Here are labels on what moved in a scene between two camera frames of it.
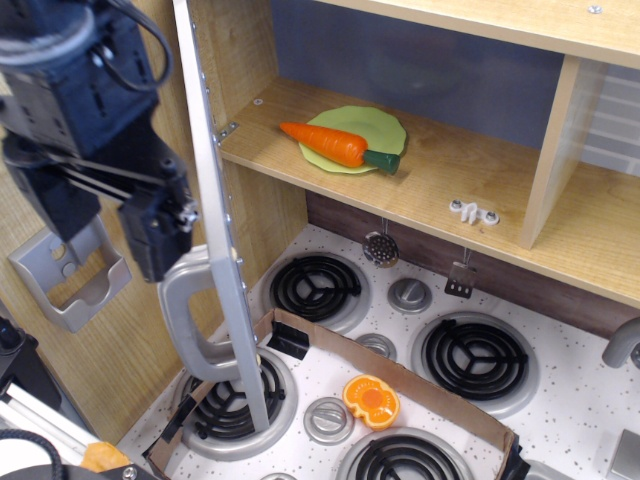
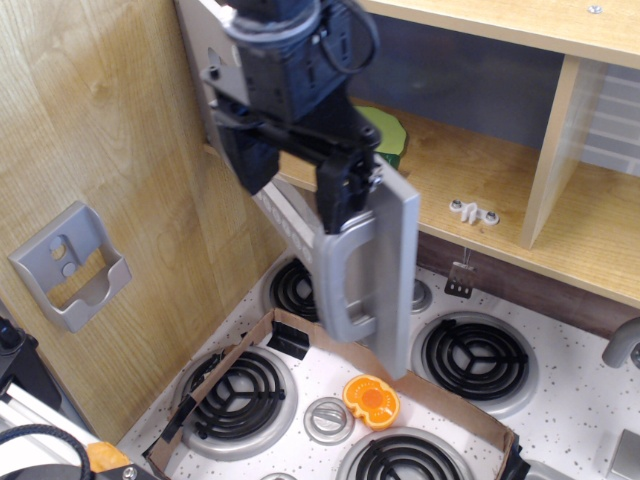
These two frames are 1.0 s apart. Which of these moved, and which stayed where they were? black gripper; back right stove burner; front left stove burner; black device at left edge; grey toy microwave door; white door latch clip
Moved: black gripper; grey toy microwave door
Stayed: front left stove burner; back right stove burner; white door latch clip; black device at left edge
